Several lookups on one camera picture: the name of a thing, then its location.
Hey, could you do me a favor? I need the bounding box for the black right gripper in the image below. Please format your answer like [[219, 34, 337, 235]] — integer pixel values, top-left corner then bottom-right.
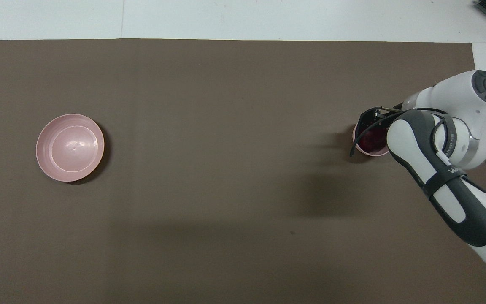
[[359, 106, 405, 133]]

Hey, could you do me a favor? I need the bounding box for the dark red apple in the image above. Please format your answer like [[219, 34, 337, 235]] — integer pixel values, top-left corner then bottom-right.
[[359, 128, 388, 153]]

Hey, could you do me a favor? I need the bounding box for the pink bowl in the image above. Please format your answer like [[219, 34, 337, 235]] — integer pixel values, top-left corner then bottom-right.
[[352, 122, 392, 157]]

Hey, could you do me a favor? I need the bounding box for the pink plate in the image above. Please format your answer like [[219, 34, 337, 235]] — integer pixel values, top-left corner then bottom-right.
[[36, 114, 105, 182]]

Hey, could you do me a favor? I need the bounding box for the brown paper table mat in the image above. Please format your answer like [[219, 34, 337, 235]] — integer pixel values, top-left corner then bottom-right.
[[0, 39, 486, 304]]

